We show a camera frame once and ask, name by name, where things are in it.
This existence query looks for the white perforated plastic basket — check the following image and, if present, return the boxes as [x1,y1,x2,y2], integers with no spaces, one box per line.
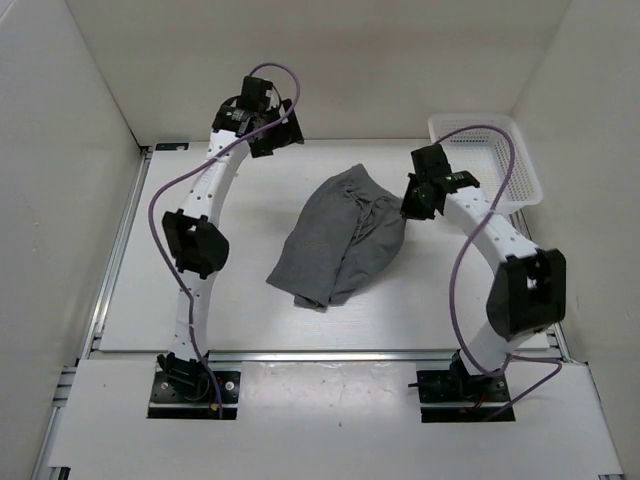
[428,113,543,216]

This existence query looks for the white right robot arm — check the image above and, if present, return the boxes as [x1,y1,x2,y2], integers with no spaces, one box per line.
[401,171,567,400]

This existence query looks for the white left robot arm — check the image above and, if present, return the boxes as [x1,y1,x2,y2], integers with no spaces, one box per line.
[147,96,304,400]

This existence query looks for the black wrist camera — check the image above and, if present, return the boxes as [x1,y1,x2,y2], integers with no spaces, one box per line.
[411,144,452,180]
[236,75,273,112]

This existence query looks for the front aluminium frame rail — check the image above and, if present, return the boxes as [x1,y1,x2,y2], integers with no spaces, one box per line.
[89,348,571,367]

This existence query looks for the left aluminium frame rail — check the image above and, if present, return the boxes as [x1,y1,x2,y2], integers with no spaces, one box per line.
[30,146,154,479]

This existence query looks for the aluminium frame rail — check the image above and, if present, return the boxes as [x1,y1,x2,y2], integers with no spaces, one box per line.
[30,146,154,479]
[89,348,571,367]
[510,212,627,479]

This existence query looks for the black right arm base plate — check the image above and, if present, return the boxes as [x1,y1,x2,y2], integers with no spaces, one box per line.
[407,370,516,424]

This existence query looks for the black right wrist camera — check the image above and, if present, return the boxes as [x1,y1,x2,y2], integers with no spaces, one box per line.
[411,144,452,180]

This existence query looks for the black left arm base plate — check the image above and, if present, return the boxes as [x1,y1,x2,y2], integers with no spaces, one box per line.
[147,368,241,421]

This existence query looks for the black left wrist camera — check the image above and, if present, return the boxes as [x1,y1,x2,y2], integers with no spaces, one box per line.
[236,75,273,112]

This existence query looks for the grey drawstring shorts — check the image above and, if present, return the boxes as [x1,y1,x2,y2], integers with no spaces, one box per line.
[266,164,406,310]

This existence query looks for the right aluminium frame rail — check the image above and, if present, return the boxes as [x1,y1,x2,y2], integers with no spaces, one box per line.
[510,212,627,479]

